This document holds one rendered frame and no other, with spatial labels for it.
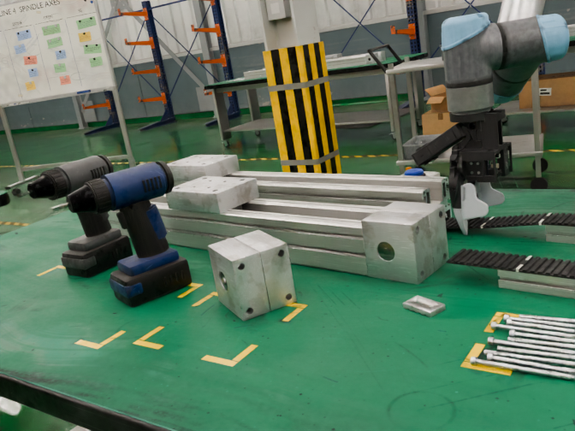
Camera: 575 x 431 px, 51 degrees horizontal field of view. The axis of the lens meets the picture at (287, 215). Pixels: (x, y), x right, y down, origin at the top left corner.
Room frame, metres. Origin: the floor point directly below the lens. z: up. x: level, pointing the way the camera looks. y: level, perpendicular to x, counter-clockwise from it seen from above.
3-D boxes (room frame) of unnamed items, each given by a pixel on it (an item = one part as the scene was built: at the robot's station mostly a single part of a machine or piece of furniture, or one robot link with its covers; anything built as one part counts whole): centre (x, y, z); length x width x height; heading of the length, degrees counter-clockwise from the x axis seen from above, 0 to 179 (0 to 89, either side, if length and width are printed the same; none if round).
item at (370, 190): (1.34, 0.01, 0.82); 0.80 x 0.10 x 0.09; 46
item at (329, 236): (1.21, 0.14, 0.82); 0.80 x 0.10 x 0.09; 46
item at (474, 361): (0.57, -0.22, 0.78); 0.11 x 0.01 x 0.01; 55
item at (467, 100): (1.01, -0.33, 1.02); 0.08 x 0.08 x 0.05
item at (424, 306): (0.75, -0.16, 0.78); 0.05 x 0.03 x 0.01; 33
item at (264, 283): (0.88, 0.06, 0.83); 0.11 x 0.10 x 0.10; 115
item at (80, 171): (1.16, 0.41, 0.89); 0.20 x 0.08 x 0.22; 142
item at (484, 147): (1.01, -0.34, 0.93); 0.09 x 0.08 x 0.12; 46
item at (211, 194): (1.21, 0.14, 0.87); 0.16 x 0.11 x 0.07; 46
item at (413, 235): (0.91, -0.19, 0.83); 0.12 x 0.09 x 0.10; 136
